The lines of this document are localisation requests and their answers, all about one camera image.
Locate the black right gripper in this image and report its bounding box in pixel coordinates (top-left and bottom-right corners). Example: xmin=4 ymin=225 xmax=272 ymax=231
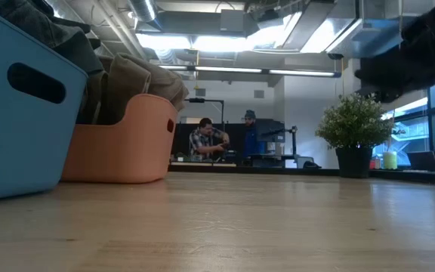
xmin=354 ymin=0 xmax=435 ymax=104

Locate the potted green plant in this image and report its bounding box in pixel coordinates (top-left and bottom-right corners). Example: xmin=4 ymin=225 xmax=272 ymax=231
xmin=314 ymin=92 xmax=395 ymax=179

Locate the light green cup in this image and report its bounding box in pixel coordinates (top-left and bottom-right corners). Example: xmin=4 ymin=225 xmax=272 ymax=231
xmin=382 ymin=150 xmax=398 ymax=171

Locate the dark laptop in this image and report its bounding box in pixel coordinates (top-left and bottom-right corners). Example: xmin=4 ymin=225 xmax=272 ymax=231
xmin=407 ymin=150 xmax=435 ymax=174

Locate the standing person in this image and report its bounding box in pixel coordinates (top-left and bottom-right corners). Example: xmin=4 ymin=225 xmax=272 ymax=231
xmin=242 ymin=109 xmax=267 ymax=159

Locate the long ceiling light strip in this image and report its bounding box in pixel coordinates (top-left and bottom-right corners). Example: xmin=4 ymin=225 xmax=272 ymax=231
xmin=159 ymin=64 xmax=341 ymax=79

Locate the gray ceiling box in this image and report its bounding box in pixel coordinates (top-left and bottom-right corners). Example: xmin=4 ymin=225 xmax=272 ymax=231
xmin=220 ymin=9 xmax=245 ymax=33

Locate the seated person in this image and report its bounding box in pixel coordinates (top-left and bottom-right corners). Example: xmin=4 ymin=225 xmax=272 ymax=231
xmin=188 ymin=117 xmax=230 ymax=162

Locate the bright ceiling light panel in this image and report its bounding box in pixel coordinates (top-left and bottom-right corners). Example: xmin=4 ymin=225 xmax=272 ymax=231
xmin=136 ymin=32 xmax=249 ymax=53

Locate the orange plastic bin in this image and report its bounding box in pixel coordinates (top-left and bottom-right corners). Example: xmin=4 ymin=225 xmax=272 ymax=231
xmin=60 ymin=93 xmax=179 ymax=185

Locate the blue plastic bin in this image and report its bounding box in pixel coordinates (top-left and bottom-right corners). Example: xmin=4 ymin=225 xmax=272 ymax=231
xmin=0 ymin=2 xmax=89 ymax=203

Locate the rectangular metal air duct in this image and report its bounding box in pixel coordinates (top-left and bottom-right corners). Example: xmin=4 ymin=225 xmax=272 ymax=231
xmin=300 ymin=0 xmax=435 ymax=60

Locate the black camera stand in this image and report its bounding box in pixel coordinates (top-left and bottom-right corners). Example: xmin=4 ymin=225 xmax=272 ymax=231
xmin=250 ymin=125 xmax=322 ymax=169

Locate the black aluminium table frame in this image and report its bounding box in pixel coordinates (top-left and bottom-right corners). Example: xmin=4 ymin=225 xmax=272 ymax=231
xmin=168 ymin=164 xmax=435 ymax=187

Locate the black gantry frame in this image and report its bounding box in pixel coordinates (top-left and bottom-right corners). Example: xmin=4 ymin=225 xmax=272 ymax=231
xmin=184 ymin=97 xmax=226 ymax=131

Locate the round silver air duct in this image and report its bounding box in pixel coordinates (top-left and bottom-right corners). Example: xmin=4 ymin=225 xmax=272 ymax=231
xmin=128 ymin=0 xmax=158 ymax=23

